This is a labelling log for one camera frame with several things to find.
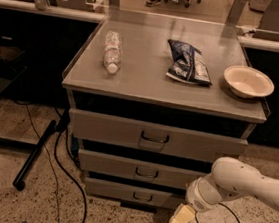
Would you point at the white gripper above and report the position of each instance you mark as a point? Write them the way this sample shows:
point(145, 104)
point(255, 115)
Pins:
point(197, 197)

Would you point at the grey drawer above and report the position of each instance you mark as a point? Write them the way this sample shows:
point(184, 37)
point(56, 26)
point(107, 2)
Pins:
point(162, 139)
point(133, 169)
point(128, 193)

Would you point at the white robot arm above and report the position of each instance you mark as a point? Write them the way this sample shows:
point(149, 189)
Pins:
point(228, 180)

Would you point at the grey metal drawer cabinet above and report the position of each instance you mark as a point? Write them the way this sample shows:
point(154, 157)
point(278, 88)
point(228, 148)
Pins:
point(141, 89)

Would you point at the white bowl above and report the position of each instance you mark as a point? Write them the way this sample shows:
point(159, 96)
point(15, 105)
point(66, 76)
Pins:
point(247, 82)

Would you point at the blue chip bag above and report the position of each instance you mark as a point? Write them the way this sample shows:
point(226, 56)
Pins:
point(187, 65)

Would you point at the black stand leg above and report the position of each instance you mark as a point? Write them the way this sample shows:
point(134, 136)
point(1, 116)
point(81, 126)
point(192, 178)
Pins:
point(19, 181)

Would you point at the clear plastic water bottle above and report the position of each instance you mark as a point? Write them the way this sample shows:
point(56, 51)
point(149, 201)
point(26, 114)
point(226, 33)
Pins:
point(112, 52)

